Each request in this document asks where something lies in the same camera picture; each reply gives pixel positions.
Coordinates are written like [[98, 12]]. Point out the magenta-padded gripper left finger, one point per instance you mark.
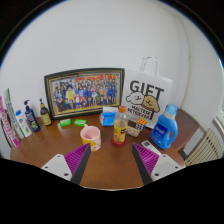
[[77, 159]]

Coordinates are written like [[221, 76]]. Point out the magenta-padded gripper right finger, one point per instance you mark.
[[146, 159]]

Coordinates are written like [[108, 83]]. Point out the orange juice bottle orange cap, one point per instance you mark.
[[119, 128]]

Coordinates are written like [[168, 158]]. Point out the white remote control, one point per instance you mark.
[[150, 147]]

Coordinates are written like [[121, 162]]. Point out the pink and yellow mug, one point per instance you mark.
[[90, 138]]

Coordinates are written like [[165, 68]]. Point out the small printed snack pack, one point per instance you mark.
[[133, 131]]

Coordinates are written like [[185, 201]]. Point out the blue detergent bottle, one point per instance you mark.
[[163, 131]]

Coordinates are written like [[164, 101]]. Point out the colourful puzzle cube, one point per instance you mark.
[[141, 124]]

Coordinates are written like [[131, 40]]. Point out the flat round red coaster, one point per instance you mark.
[[114, 144]]

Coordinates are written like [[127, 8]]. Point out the small green pack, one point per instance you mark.
[[65, 122], [80, 122]]

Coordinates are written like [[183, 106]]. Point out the blue tissue pack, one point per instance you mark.
[[107, 118]]

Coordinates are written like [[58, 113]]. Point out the dark pump bottle yellow label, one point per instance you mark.
[[46, 116]]

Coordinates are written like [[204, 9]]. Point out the white radiator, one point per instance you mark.
[[205, 148]]

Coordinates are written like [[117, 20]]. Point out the dark blue pump bottle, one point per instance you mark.
[[32, 120]]

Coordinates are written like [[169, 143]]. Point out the white bottle blue cap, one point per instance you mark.
[[24, 125]]

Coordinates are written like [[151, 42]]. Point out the white paper gift bag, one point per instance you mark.
[[146, 93]]

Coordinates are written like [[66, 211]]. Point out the framed group photo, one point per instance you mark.
[[83, 93]]

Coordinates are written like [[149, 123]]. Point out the pink and white tube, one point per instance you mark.
[[8, 128]]

